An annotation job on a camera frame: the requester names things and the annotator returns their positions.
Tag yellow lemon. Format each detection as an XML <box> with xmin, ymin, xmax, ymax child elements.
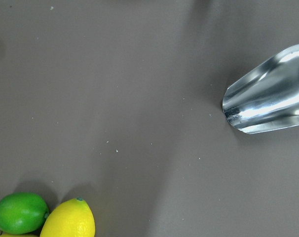
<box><xmin>40</xmin><ymin>197</ymin><xmax>96</xmax><ymax>237</ymax></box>
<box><xmin>0</xmin><ymin>233</ymin><xmax>39</xmax><ymax>237</ymax></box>

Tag yellow lemon near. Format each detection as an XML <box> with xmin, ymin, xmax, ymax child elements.
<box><xmin>40</xmin><ymin>197</ymin><xmax>96</xmax><ymax>237</ymax></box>

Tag yellow lemon far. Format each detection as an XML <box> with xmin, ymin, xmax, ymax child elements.
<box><xmin>0</xmin><ymin>233</ymin><xmax>39</xmax><ymax>237</ymax></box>

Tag metal ice scoop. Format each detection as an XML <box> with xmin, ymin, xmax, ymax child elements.
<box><xmin>222</xmin><ymin>44</ymin><xmax>299</xmax><ymax>134</ymax></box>

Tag green lime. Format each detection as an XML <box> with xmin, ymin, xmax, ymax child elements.
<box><xmin>0</xmin><ymin>192</ymin><xmax>49</xmax><ymax>235</ymax></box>

